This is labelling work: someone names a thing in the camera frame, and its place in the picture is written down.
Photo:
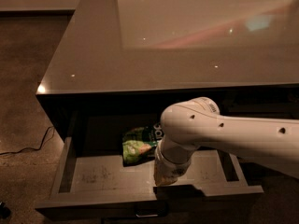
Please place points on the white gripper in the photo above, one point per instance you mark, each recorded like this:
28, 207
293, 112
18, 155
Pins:
170, 168

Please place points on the grey drawer cabinet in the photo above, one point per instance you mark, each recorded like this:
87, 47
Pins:
145, 55

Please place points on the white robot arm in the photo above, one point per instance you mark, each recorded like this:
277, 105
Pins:
271, 143

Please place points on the black plug on floor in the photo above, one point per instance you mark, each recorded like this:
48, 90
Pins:
4, 211

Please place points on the grey drawer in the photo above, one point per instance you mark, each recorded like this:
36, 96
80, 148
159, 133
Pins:
92, 180

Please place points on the green snack bag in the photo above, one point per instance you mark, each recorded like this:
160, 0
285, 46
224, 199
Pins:
140, 143

